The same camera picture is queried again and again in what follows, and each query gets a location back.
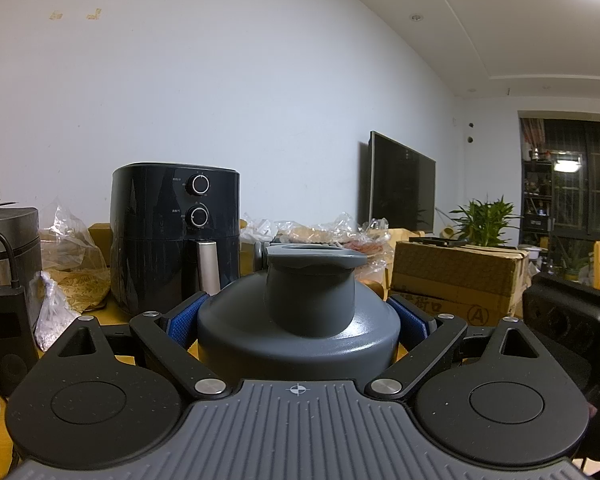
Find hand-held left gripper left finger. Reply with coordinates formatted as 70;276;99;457
49;294;233;401

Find small white plastic bag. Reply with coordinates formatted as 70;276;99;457
34;271;82;352

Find clear bags of flatbread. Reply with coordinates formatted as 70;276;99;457
240;212;397;286

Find black air fryer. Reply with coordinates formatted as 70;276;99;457
110;162;242;317

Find cardboard box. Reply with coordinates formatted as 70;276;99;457
387;239;531;321

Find clear shaker bottle grey lid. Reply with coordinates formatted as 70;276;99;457
196;242;402;384

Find green potted plant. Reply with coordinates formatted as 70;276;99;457
447;195;524;249

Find clear bag of brown food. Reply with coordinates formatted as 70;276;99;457
39;205;113;314

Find dark window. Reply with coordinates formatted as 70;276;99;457
519;117;600;242

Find flat screen television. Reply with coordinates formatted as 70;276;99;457
369;131;437;232

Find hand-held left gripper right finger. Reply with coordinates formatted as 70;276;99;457
364;296;552;401

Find black portable air pump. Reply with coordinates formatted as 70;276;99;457
0;230;41;397

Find grey rice cooker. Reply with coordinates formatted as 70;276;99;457
0;206;43;292

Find black flat object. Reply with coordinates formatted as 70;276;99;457
420;235;469;247

